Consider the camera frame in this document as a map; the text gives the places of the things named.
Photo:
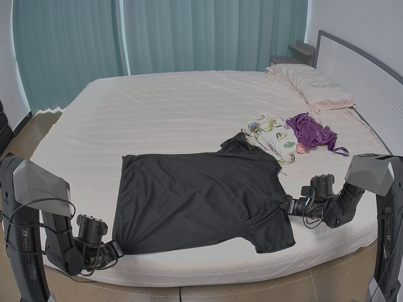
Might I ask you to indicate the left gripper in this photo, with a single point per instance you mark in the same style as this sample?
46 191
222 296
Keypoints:
111 252

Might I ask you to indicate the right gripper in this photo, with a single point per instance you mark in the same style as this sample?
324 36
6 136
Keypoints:
299 207

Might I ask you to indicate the black T-shirt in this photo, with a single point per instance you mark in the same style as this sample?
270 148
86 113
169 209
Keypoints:
195 193

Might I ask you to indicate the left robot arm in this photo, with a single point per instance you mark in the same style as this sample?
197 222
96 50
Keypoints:
37 184

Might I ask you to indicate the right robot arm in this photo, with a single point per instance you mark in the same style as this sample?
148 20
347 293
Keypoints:
368 171

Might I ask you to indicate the bed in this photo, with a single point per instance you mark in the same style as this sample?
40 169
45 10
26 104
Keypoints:
157 112

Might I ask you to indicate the pink garment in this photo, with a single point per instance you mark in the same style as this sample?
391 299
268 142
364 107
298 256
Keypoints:
301 149

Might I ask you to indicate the white printed garment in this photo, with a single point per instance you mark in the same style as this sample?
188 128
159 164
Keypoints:
274 140

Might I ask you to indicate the purple satin garment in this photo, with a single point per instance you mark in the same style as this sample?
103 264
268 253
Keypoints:
310 132

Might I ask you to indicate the pale pink pillow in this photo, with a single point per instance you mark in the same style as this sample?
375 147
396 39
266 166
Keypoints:
314 86

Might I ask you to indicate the grey bedside table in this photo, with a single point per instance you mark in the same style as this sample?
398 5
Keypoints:
299 55

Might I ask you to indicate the black low cabinet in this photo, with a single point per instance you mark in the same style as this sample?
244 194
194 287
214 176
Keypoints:
6 127

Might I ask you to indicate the blue-green curtain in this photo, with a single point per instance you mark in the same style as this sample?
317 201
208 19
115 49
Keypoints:
214 24
69 42

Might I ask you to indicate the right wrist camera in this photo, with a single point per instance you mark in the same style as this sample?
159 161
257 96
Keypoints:
306 191

